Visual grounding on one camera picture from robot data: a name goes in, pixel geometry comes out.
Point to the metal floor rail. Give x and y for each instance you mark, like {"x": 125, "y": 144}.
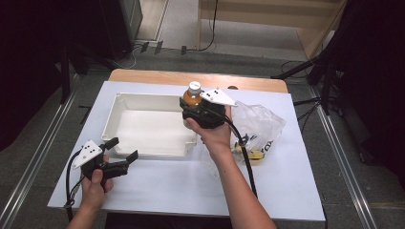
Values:
{"x": 347, "y": 171}
{"x": 35, "y": 159}

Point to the person's left hand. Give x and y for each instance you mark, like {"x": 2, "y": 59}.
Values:
{"x": 94, "y": 191}

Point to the white table board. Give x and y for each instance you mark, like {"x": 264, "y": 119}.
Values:
{"x": 159, "y": 191}

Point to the wooden cabinet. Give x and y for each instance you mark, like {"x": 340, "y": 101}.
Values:
{"x": 254, "y": 28}

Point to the white plastic box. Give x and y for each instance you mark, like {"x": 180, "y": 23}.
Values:
{"x": 153, "y": 133}

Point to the person's right hand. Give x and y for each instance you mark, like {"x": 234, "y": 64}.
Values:
{"x": 216, "y": 136}

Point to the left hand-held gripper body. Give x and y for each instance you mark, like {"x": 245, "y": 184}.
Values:
{"x": 89, "y": 152}

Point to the yellow object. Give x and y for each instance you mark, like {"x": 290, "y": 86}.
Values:
{"x": 254, "y": 155}

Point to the clear plastic bag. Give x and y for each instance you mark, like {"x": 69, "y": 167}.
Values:
{"x": 261, "y": 124}

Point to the dark cabinet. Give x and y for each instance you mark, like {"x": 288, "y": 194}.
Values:
{"x": 122, "y": 25}

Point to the black curtain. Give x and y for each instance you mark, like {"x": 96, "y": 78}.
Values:
{"x": 372, "y": 79}

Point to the orange juice bottle white cap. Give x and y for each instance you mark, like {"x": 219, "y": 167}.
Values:
{"x": 192, "y": 97}

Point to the dark curtain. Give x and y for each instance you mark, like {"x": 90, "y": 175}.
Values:
{"x": 28, "y": 63}

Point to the black tripod stand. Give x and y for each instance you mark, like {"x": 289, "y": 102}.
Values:
{"x": 312, "y": 70}

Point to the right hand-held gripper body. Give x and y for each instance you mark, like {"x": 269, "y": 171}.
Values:
{"x": 207, "y": 111}

